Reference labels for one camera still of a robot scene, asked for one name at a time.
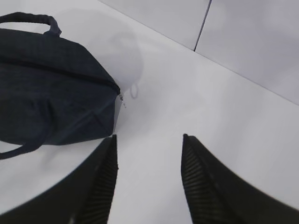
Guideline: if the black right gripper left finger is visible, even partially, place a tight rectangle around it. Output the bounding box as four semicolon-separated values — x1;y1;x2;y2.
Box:
0;135;118;224

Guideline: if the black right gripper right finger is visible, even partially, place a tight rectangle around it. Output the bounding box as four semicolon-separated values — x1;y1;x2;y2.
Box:
181;134;299;224

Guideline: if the dark blue lunch bag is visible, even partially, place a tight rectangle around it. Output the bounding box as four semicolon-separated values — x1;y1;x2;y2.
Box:
0;12;120;160

